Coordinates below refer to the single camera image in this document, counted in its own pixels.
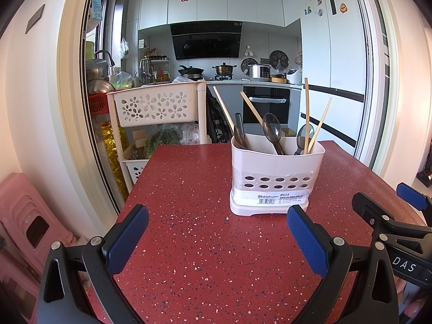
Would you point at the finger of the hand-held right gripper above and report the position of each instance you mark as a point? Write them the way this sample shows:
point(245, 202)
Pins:
point(362, 204)
point(410, 194)

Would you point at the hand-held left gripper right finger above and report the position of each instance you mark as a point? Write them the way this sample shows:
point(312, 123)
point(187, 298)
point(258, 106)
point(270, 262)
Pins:
point(308, 239)

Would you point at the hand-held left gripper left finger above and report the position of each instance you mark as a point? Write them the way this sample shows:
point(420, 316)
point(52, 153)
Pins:
point(130, 239)

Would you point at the white plastic utensil holder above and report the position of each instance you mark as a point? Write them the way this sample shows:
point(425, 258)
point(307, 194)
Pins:
point(270, 168)

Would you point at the dark translucent plastic spoon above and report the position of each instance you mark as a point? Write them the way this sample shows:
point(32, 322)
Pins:
point(271, 126)
point(300, 135)
point(239, 131)

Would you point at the wooden chopstick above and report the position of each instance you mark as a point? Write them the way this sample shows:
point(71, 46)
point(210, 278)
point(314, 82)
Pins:
point(222, 104)
point(306, 108)
point(251, 108)
point(322, 118)

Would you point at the person's right hand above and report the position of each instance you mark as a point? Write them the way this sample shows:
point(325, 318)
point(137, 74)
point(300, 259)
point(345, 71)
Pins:
point(413, 307)

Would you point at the red and black object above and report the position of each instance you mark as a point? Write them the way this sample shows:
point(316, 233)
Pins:
point(425, 175)

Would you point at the gold foil wrapping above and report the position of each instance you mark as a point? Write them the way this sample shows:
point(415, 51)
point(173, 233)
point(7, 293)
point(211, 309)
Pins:
point(109, 148)

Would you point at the cardboard box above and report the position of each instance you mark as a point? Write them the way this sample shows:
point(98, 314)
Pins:
point(136, 143)

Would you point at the green leafy vegetables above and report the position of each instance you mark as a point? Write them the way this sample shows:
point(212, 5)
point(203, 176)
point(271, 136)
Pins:
point(165, 138)

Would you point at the stack of pink plastic stools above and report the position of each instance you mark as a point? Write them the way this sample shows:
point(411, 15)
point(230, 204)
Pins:
point(20, 202)

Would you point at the crumpled clear plastic bag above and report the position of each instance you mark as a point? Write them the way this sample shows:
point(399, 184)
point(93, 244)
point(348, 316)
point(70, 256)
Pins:
point(190, 135)

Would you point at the black built-in oven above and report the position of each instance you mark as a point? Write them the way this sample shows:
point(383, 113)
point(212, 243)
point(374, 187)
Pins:
point(280, 111)

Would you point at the beige floral storage rack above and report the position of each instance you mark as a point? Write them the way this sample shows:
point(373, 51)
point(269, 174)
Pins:
point(152, 104)

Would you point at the red plastic basket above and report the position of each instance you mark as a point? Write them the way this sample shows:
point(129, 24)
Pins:
point(98, 104)

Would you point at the small white kitchen appliance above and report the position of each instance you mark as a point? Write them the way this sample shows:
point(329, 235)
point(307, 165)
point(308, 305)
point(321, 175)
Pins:
point(293, 77)

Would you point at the black hanging bag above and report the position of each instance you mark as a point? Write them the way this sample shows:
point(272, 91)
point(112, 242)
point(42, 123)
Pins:
point(216, 121)

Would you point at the white refrigerator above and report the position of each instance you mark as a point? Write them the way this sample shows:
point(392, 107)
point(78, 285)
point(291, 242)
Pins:
point(337, 57)

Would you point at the steel rice cooker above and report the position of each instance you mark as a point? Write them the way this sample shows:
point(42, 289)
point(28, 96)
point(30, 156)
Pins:
point(258, 71)

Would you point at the white spice rack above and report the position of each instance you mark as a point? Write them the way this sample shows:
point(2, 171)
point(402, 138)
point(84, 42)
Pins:
point(158, 72)

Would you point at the stainless steel pot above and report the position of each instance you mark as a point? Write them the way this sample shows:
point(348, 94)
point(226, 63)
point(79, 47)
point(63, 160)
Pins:
point(96, 69)

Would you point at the black wok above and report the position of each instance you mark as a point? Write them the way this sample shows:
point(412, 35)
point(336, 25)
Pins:
point(190, 71)

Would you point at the kitchen faucet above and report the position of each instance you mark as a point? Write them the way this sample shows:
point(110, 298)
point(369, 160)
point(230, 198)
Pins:
point(104, 53)

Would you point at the steel cooking pot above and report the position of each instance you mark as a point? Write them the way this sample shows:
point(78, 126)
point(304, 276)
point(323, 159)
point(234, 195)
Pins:
point(223, 69)

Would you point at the hanging plastic bag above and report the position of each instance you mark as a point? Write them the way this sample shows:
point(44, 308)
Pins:
point(124, 49)

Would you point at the black range hood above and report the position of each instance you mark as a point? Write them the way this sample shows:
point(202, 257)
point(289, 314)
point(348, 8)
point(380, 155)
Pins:
point(206, 40)

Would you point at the white upper kitchen cabinets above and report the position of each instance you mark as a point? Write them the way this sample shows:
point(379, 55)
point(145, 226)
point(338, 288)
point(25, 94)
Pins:
point(209, 3)

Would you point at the round black wall trivet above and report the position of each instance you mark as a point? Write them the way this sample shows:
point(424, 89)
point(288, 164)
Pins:
point(279, 59)
point(246, 63)

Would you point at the grey wall plate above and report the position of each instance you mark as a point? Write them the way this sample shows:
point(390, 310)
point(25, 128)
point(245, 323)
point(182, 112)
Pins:
point(35, 18)

